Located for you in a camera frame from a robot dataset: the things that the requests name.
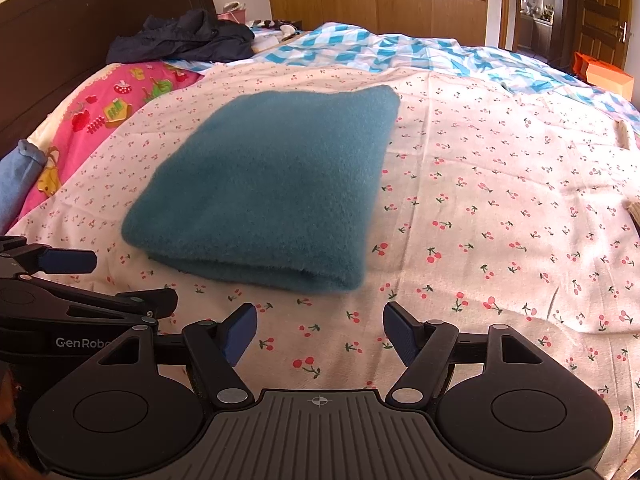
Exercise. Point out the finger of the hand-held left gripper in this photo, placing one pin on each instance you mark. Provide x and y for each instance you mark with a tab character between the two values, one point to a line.
70	261
145	300

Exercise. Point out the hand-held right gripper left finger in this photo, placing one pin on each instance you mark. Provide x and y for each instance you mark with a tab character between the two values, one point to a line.
239	332

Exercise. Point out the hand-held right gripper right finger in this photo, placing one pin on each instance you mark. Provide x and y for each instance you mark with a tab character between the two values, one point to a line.
402	332

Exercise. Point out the blue denim garment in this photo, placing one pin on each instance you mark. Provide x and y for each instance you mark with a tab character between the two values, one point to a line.
20	185

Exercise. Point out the cherry print bed sheet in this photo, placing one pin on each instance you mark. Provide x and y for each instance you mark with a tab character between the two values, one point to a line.
500	210

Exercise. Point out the pink cartoon printed blanket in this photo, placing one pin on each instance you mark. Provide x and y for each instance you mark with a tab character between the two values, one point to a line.
100	105

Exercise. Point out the dark wooden headboard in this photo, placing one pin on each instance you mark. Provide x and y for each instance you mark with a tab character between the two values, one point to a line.
75	25

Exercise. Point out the dark navy jacket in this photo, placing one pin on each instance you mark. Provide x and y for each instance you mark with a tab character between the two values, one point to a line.
185	35

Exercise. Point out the blue white checked quilt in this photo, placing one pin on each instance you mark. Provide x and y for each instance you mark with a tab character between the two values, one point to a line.
350	45

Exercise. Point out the pink basket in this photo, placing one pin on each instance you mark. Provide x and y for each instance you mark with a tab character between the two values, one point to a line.
232	12

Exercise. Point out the orange box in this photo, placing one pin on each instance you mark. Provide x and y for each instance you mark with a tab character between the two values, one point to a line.
602	74

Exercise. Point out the wooden display cabinet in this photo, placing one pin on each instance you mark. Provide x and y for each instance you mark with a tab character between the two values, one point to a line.
537	10

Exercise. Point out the wooden door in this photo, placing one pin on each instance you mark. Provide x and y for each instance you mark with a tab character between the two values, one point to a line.
602	10

